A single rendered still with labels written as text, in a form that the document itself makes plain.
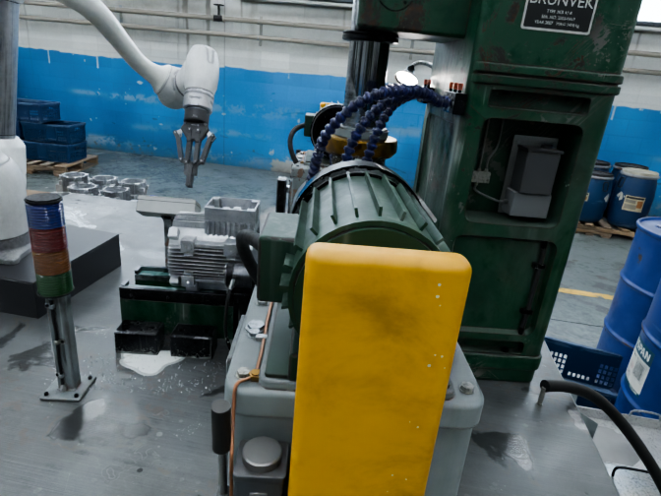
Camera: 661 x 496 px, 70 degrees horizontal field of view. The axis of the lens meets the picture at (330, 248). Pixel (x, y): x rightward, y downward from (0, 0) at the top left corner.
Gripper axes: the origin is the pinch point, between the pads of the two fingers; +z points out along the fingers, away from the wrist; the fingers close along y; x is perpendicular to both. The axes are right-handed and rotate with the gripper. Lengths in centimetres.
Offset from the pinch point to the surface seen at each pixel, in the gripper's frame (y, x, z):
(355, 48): 45, -47, -18
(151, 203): -9.1, -3.5, 10.2
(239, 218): 20.7, -29.2, 17.6
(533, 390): 94, -27, 53
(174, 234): 5.9, -29.3, 22.6
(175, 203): -2.4, -3.4, 9.6
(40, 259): -11, -53, 32
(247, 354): 32, -84, 44
